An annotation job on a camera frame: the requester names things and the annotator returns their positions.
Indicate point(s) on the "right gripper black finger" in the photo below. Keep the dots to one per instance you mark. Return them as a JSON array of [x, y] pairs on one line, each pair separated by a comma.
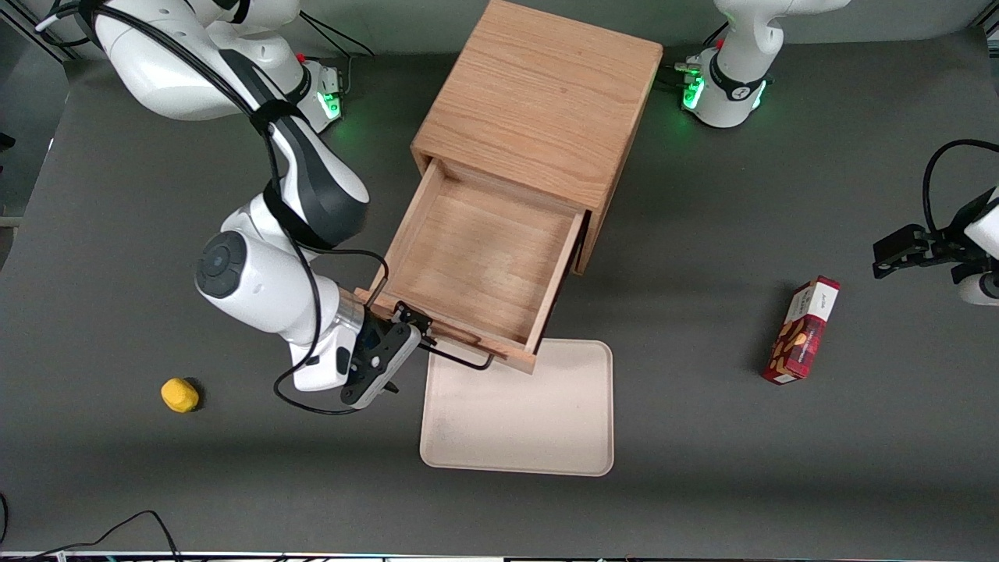
[[390, 385], [412, 318]]

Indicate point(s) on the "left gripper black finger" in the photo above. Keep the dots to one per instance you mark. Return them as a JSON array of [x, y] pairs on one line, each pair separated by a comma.
[[899, 246], [952, 240]]

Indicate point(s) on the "wooden drawer cabinet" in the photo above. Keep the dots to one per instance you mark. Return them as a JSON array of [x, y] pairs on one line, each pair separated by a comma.
[[546, 94]]

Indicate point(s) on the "red tartan cookie box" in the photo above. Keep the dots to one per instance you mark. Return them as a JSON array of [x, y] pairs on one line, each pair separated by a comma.
[[804, 332]]

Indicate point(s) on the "beige plastic tray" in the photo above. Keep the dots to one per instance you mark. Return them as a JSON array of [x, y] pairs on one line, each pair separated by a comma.
[[515, 429]]

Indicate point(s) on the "yellow lemon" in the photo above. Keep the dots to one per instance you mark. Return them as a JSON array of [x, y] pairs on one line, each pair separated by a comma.
[[179, 395]]

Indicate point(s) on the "grey metal frame rail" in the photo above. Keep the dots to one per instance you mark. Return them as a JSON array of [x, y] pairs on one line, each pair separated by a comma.
[[31, 39]]

